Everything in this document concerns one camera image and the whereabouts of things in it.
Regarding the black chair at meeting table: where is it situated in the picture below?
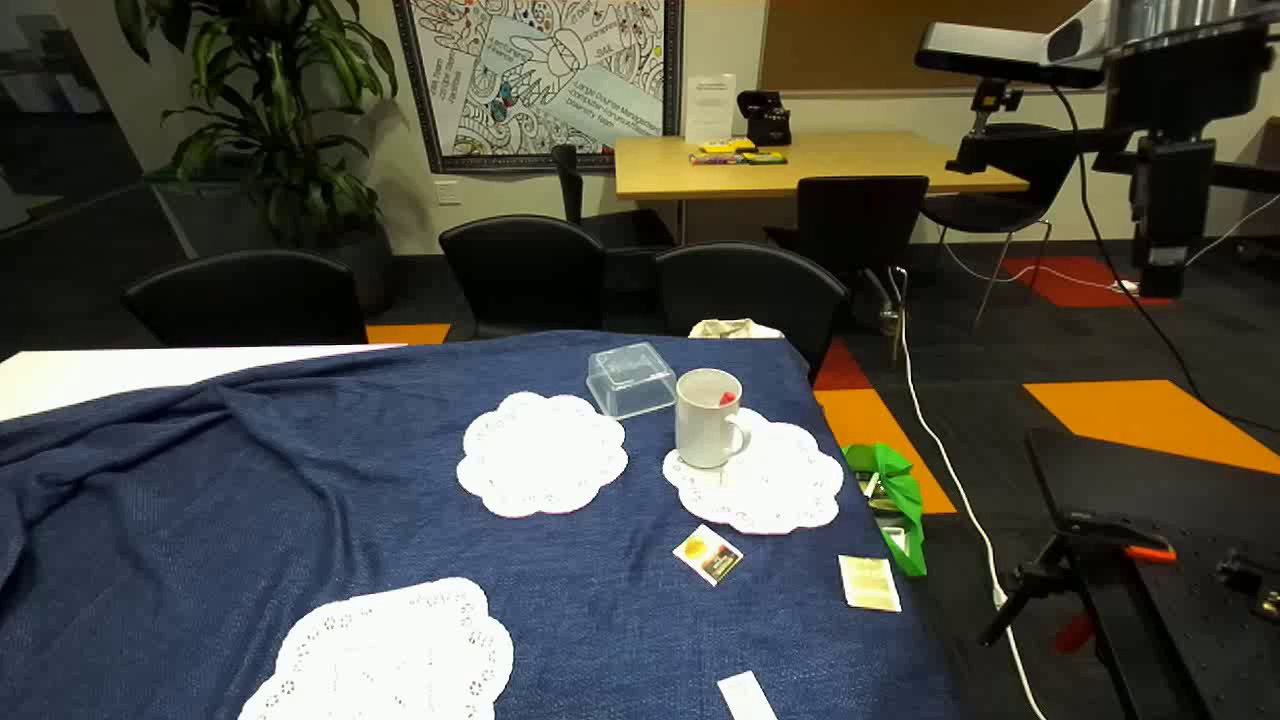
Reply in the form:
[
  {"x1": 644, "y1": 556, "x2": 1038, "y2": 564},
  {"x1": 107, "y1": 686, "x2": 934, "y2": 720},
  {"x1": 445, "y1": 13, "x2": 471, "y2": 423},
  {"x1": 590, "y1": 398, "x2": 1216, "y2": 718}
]
[{"x1": 768, "y1": 175, "x2": 928, "y2": 323}]

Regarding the wooden meeting table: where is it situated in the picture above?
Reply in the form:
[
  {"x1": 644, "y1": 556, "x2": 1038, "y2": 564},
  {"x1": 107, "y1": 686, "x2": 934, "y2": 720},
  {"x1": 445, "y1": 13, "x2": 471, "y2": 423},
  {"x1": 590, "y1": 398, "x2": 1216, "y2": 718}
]
[{"x1": 610, "y1": 133, "x2": 1022, "y2": 203}]

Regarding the blue denim tablecloth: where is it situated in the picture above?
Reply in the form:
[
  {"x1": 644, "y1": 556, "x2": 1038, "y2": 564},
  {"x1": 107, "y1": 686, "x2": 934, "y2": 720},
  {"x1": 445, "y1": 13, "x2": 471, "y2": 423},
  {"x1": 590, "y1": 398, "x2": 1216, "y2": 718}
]
[{"x1": 0, "y1": 332, "x2": 964, "y2": 720}]

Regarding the tea bag packet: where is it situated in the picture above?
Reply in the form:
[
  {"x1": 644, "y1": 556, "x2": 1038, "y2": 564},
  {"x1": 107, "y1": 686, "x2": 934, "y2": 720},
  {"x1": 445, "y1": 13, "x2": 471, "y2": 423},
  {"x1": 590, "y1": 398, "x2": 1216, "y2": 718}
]
[{"x1": 671, "y1": 524, "x2": 745, "y2": 586}]

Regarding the white paper slip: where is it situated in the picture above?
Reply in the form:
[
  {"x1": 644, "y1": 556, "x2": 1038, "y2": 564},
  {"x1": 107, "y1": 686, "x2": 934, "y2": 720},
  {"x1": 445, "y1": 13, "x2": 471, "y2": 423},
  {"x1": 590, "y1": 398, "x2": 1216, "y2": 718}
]
[{"x1": 719, "y1": 671, "x2": 775, "y2": 720}]

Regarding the black camera tripod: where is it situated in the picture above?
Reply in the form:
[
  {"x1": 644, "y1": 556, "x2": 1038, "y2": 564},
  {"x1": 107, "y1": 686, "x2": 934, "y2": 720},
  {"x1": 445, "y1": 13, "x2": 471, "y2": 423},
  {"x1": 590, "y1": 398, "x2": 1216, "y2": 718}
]
[{"x1": 978, "y1": 436, "x2": 1212, "y2": 720}]

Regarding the clear plastic container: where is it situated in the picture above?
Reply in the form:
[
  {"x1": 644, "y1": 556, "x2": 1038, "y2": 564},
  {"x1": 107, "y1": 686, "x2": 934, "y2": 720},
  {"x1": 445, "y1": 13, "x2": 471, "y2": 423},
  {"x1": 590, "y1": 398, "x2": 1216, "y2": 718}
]
[{"x1": 587, "y1": 339, "x2": 674, "y2": 421}]

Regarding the orange black clamp front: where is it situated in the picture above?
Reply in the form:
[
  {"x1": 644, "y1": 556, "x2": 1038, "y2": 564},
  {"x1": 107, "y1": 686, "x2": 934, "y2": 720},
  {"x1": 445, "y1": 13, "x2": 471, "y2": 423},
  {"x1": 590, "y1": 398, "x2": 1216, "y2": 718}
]
[{"x1": 1066, "y1": 512, "x2": 1181, "y2": 568}]

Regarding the black office chair right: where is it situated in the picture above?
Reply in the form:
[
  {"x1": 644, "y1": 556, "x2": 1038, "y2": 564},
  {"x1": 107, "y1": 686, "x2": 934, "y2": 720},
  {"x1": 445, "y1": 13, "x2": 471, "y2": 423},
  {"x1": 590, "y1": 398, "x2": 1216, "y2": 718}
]
[{"x1": 654, "y1": 244, "x2": 846, "y2": 372}]

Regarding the black phone on table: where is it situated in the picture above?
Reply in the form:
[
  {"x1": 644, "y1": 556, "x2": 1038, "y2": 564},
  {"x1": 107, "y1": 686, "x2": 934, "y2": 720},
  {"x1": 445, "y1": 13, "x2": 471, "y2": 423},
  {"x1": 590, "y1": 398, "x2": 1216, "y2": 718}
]
[{"x1": 735, "y1": 92, "x2": 792, "y2": 143}]

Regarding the pale yellow sticky note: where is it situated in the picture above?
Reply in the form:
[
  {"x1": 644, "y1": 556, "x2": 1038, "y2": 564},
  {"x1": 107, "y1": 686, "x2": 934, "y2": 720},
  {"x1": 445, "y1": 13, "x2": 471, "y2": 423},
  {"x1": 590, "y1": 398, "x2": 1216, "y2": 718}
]
[{"x1": 840, "y1": 556, "x2": 900, "y2": 613}]

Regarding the potted green plant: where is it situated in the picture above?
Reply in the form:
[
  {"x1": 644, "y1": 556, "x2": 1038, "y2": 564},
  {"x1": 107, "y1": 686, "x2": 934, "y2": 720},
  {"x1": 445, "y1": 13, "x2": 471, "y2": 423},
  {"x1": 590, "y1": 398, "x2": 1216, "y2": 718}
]
[{"x1": 113, "y1": 0, "x2": 394, "y2": 312}]

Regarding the framed whiteboard drawing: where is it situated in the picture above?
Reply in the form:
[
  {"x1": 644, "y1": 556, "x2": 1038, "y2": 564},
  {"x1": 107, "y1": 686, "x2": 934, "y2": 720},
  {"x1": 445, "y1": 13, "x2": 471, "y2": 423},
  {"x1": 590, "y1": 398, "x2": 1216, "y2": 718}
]
[{"x1": 394, "y1": 0, "x2": 685, "y2": 175}]

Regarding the white power cable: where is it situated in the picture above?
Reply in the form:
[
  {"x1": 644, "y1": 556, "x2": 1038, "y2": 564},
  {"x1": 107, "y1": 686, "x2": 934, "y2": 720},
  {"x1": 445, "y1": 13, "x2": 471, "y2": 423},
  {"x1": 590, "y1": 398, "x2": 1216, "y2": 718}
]
[{"x1": 882, "y1": 265, "x2": 1053, "y2": 720}]

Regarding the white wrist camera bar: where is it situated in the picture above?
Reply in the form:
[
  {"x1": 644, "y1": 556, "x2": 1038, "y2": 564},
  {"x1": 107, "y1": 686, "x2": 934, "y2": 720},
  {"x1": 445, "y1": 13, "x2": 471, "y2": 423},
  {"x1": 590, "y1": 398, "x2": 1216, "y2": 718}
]
[{"x1": 916, "y1": 22, "x2": 1103, "y2": 88}]

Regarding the white ceramic mug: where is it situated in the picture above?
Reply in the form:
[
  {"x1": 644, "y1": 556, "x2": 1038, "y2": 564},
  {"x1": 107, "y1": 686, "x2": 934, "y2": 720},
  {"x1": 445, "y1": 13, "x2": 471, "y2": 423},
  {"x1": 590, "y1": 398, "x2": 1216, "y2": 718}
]
[{"x1": 674, "y1": 368, "x2": 746, "y2": 472}]

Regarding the black office chair middle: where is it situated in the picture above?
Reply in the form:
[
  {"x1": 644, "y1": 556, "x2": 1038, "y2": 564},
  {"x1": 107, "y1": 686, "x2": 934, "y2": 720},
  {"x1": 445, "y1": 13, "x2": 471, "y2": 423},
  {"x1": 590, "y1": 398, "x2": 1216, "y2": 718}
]
[{"x1": 439, "y1": 215, "x2": 606, "y2": 336}]

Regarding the black office chair left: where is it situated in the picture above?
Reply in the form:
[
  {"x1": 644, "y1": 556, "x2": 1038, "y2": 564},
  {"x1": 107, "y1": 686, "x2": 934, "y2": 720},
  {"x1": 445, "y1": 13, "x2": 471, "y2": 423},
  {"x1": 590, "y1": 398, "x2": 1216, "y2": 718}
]
[{"x1": 124, "y1": 249, "x2": 362, "y2": 350}]

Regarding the green bag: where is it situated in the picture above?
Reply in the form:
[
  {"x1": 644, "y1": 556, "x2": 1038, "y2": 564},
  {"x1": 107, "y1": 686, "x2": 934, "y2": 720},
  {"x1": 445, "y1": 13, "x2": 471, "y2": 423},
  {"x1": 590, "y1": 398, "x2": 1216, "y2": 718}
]
[{"x1": 842, "y1": 446, "x2": 928, "y2": 581}]

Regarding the white doily centre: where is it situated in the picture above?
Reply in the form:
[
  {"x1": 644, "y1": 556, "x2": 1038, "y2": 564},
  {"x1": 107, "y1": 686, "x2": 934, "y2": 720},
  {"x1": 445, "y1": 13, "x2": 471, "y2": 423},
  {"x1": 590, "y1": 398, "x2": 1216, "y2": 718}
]
[{"x1": 454, "y1": 391, "x2": 627, "y2": 521}]

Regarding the white doily under mug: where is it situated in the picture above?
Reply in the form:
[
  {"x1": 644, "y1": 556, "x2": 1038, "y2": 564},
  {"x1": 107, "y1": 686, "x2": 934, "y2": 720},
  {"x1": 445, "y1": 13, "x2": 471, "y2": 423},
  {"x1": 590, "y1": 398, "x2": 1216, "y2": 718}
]
[{"x1": 658, "y1": 410, "x2": 842, "y2": 538}]

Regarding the black office chair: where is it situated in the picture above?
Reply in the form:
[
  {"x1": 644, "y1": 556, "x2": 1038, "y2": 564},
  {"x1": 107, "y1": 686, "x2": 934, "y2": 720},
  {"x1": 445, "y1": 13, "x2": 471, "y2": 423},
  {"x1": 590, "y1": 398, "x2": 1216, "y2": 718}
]
[
  {"x1": 124, "y1": 249, "x2": 362, "y2": 350},
  {"x1": 439, "y1": 215, "x2": 606, "y2": 336},
  {"x1": 654, "y1": 244, "x2": 846, "y2": 372}
]

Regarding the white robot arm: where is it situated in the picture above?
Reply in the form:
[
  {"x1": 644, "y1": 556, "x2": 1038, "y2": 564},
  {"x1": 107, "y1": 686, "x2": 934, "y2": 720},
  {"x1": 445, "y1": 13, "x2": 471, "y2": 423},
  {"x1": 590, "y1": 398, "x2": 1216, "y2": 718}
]
[{"x1": 916, "y1": 0, "x2": 1274, "y2": 296}]

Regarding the white crumpled plastic bag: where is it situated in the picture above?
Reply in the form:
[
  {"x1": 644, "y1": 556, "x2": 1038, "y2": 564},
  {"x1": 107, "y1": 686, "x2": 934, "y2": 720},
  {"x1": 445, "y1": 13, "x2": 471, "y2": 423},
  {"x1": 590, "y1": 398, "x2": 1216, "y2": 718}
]
[{"x1": 687, "y1": 318, "x2": 782, "y2": 339}]

